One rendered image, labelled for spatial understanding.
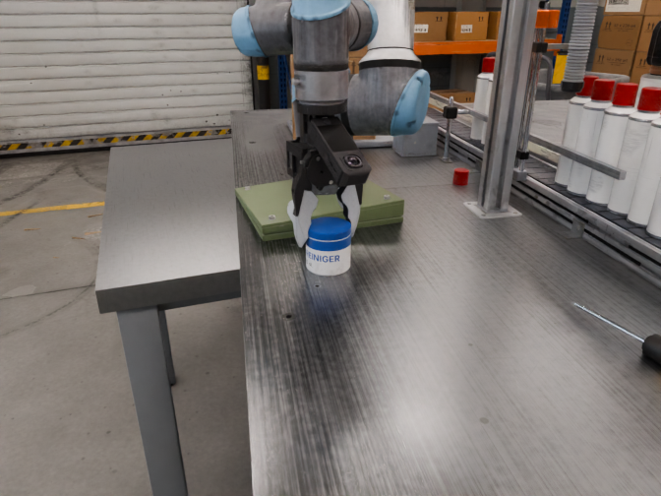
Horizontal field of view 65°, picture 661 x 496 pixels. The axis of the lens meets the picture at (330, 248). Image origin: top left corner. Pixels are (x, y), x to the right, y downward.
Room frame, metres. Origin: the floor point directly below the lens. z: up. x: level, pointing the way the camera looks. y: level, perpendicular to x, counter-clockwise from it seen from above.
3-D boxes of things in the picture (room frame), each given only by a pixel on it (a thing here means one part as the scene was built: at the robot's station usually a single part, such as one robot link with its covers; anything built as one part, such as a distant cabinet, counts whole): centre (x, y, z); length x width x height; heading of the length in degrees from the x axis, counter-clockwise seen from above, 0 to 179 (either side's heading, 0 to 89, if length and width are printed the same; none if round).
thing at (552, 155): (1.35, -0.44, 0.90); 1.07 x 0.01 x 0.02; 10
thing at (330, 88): (0.75, 0.02, 1.10); 0.08 x 0.08 x 0.05
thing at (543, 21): (1.04, -0.41, 1.05); 0.10 x 0.04 x 0.33; 100
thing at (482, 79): (1.38, -0.40, 0.98); 0.05 x 0.05 x 0.20
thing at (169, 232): (1.23, 0.06, 0.81); 0.90 x 0.90 x 0.04; 20
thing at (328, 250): (0.73, 0.00, 0.86); 0.07 x 0.07 x 0.07
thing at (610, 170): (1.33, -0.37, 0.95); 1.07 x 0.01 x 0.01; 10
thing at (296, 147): (0.76, 0.02, 1.02); 0.09 x 0.08 x 0.12; 27
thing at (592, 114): (0.94, -0.47, 0.98); 0.05 x 0.05 x 0.20
